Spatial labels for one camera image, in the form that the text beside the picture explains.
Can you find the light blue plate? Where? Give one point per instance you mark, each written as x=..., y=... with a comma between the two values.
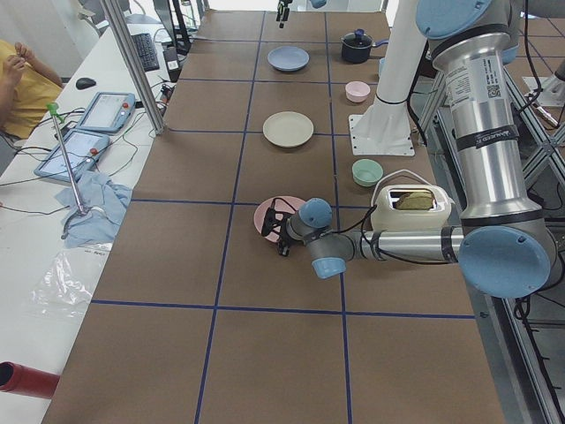
x=288, y=58

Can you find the black keyboard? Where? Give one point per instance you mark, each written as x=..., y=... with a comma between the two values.
x=146, y=51

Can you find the white toaster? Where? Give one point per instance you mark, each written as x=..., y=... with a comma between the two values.
x=388, y=190

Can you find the red cylinder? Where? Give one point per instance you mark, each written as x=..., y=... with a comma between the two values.
x=27, y=381

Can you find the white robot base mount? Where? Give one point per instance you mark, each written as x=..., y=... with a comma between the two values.
x=384, y=129

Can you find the green bowl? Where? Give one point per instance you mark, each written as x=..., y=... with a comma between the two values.
x=366, y=172

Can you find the light blue cloth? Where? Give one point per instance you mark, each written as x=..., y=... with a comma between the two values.
x=106, y=204

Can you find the dark blue pot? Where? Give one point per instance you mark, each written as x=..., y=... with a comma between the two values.
x=357, y=46

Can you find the clear plastic bag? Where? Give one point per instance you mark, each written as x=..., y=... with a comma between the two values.
x=67, y=288

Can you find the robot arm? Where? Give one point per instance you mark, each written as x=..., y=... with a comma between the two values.
x=502, y=244
x=405, y=47

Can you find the bread slice in toaster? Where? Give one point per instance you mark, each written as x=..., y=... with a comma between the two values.
x=422, y=200

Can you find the person in yellow shirt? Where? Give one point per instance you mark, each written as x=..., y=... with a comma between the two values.
x=28, y=85

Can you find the black computer mouse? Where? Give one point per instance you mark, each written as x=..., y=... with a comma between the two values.
x=84, y=83

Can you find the metal stick green tip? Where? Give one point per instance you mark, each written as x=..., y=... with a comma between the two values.
x=52, y=108

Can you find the blue teach pendant lower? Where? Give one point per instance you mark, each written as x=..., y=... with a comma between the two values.
x=83, y=149

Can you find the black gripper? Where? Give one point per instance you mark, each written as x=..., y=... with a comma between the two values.
x=282, y=12
x=279, y=230

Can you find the blue teach pendant upper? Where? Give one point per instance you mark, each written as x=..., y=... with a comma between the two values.
x=108, y=112

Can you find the aluminium frame post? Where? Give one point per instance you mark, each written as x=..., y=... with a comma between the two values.
x=116, y=20

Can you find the cream plate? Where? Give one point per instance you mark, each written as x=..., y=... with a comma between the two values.
x=288, y=129

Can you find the pink plate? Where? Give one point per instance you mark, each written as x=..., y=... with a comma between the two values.
x=283, y=203

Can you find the blue teach pendant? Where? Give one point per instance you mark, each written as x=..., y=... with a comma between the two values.
x=83, y=149
x=108, y=112

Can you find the black power adapter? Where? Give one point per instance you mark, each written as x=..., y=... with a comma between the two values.
x=172, y=64

